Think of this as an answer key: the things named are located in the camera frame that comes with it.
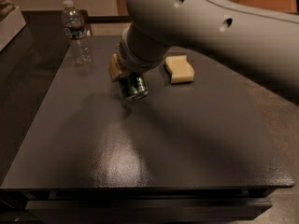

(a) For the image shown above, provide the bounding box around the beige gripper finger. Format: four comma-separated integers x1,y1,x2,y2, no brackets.
108,53,128,82

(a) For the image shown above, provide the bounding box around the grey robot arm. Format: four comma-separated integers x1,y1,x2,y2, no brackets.
109,0,299,93

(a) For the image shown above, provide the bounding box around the clear plastic water bottle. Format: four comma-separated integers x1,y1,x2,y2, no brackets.
62,0,93,65

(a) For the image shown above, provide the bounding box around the yellow sponge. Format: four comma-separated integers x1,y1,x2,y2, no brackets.
164,55,194,84

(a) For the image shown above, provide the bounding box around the green soda can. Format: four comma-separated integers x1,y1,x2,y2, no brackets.
119,73,149,101

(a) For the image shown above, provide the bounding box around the dark side table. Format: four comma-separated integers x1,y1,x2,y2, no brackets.
0,10,69,183

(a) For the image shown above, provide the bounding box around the white box at left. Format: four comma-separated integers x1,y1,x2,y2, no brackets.
0,0,26,51

